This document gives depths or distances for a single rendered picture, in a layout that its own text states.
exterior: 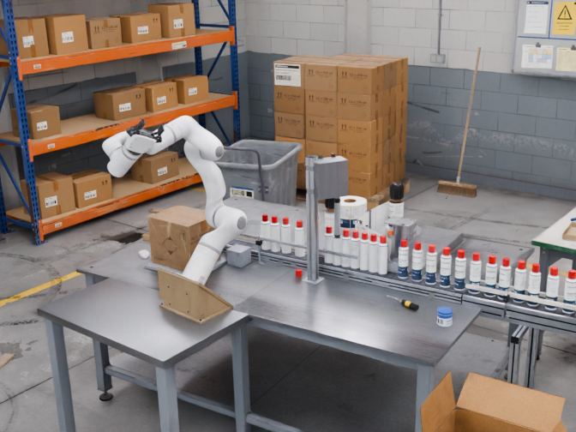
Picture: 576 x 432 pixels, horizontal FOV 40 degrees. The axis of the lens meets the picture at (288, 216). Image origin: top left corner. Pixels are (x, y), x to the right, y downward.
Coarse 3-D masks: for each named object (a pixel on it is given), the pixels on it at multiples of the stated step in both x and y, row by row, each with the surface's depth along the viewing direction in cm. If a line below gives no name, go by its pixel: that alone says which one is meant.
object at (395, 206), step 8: (392, 184) 458; (400, 184) 457; (392, 192) 459; (400, 192) 458; (392, 200) 461; (400, 200) 461; (392, 208) 461; (400, 208) 461; (392, 216) 463; (400, 216) 462
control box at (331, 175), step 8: (320, 160) 397; (328, 160) 396; (336, 160) 396; (344, 160) 396; (320, 168) 392; (328, 168) 394; (336, 168) 396; (344, 168) 398; (320, 176) 393; (328, 176) 395; (336, 176) 397; (344, 176) 399; (320, 184) 395; (328, 184) 397; (336, 184) 399; (344, 184) 400; (320, 192) 396; (328, 192) 398; (336, 192) 400; (344, 192) 402
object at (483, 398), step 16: (448, 384) 263; (464, 384) 271; (480, 384) 269; (496, 384) 267; (512, 384) 266; (432, 400) 252; (448, 400) 263; (464, 400) 268; (480, 400) 266; (496, 400) 264; (512, 400) 262; (528, 400) 260; (544, 400) 258; (560, 400) 257; (432, 416) 252; (448, 416) 263; (464, 416) 267; (480, 416) 263; (496, 416) 261; (512, 416) 259; (528, 416) 257; (544, 416) 255; (560, 416) 254
